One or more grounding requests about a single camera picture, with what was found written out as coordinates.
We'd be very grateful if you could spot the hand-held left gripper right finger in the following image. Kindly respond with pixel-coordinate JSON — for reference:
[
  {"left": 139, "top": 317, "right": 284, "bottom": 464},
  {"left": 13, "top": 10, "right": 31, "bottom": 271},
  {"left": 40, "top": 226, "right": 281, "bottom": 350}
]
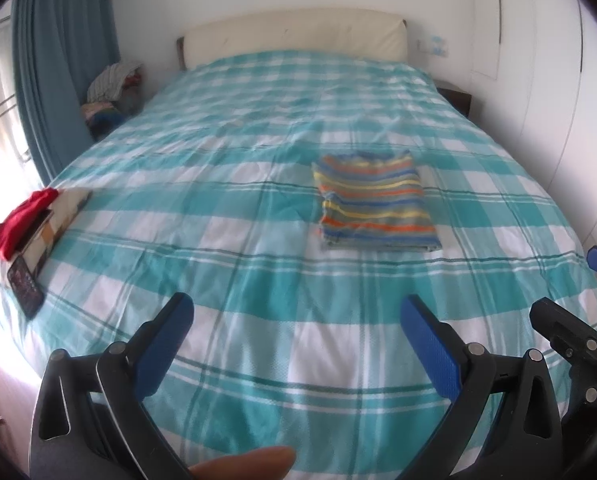
[{"left": 399, "top": 294, "right": 565, "bottom": 480}]

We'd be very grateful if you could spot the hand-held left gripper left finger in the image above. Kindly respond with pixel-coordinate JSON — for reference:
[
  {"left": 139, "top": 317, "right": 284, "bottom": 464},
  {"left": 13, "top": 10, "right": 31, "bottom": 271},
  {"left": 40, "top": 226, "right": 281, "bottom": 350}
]
[{"left": 29, "top": 292, "right": 196, "bottom": 480}]

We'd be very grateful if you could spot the striped knit sweater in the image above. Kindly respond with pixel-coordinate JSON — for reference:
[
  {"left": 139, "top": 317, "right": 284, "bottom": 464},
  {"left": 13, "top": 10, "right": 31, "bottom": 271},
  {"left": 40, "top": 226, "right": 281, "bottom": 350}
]
[{"left": 311, "top": 150, "right": 443, "bottom": 254}]

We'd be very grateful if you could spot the colourful clothes pile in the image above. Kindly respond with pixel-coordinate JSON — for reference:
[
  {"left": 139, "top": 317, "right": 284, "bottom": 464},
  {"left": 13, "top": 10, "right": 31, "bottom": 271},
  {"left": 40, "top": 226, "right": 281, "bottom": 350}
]
[{"left": 81, "top": 101, "right": 130, "bottom": 137}]

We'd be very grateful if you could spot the person's left hand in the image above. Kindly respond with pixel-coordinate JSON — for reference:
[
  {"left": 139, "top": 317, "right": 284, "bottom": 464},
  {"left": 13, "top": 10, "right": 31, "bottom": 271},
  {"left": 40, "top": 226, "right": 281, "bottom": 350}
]
[{"left": 187, "top": 447, "right": 297, "bottom": 480}]

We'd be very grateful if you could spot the teal plaid bedsheet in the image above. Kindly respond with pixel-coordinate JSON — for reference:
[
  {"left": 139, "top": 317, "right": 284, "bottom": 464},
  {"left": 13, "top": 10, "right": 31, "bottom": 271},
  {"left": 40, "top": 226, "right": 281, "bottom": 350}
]
[{"left": 0, "top": 50, "right": 597, "bottom": 472}]

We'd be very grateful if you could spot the patterned cushion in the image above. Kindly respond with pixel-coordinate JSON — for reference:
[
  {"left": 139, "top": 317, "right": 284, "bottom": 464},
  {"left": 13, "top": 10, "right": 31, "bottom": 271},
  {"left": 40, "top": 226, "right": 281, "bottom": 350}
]
[{"left": 13, "top": 187, "right": 94, "bottom": 281}]

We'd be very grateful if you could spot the white wardrobe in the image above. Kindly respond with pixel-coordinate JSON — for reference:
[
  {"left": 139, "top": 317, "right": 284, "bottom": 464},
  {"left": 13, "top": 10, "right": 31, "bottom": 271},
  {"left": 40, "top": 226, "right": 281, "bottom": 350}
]
[{"left": 471, "top": 0, "right": 597, "bottom": 261}]

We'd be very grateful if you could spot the red cloth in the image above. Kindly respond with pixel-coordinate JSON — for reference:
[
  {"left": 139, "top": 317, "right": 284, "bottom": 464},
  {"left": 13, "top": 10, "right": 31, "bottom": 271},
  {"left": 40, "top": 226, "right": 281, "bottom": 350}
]
[{"left": 0, "top": 188, "right": 60, "bottom": 261}]

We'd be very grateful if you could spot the dark wooden nightstand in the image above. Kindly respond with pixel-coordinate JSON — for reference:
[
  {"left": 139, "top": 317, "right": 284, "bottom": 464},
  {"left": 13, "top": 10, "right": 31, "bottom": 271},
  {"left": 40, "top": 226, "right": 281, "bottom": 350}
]
[{"left": 435, "top": 82, "right": 474, "bottom": 122}]

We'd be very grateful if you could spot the grey striped cloth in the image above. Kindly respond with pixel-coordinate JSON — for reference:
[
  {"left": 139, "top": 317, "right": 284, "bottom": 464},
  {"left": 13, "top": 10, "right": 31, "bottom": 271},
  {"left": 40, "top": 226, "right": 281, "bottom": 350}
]
[{"left": 87, "top": 61, "right": 144, "bottom": 104}]

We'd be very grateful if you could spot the window with metal rails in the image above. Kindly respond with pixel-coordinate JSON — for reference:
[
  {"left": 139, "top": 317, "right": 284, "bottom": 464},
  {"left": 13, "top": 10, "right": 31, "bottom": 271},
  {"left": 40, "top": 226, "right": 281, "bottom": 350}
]
[{"left": 0, "top": 10, "right": 44, "bottom": 211}]

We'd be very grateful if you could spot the blue curtain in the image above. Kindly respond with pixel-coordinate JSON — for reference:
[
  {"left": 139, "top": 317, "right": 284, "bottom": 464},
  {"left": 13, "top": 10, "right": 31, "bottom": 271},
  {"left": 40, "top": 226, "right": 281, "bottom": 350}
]
[{"left": 11, "top": 0, "right": 122, "bottom": 189}]

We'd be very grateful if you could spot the cream padded headboard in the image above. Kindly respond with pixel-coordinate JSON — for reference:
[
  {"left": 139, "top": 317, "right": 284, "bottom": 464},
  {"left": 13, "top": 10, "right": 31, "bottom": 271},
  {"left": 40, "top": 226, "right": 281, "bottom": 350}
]
[{"left": 177, "top": 7, "right": 409, "bottom": 72}]

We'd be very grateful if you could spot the wall socket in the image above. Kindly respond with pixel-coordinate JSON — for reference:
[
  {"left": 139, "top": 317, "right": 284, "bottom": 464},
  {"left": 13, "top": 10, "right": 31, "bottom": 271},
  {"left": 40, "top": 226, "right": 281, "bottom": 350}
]
[{"left": 418, "top": 35, "right": 452, "bottom": 57}]

